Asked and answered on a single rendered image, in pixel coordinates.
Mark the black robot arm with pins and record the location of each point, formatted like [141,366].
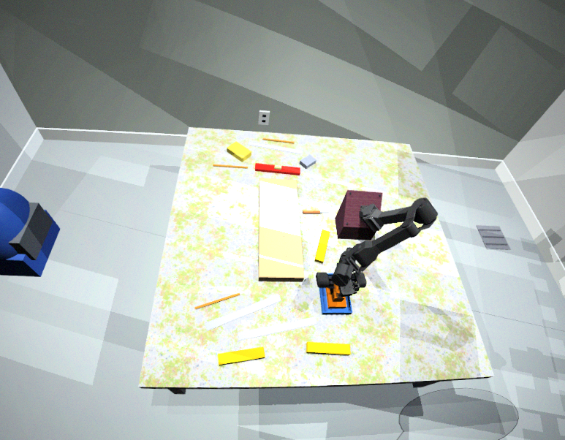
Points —
[420,211]

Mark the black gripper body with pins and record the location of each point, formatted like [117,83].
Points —
[323,280]

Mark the blue rectangular tray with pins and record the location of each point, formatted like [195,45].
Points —
[334,311]

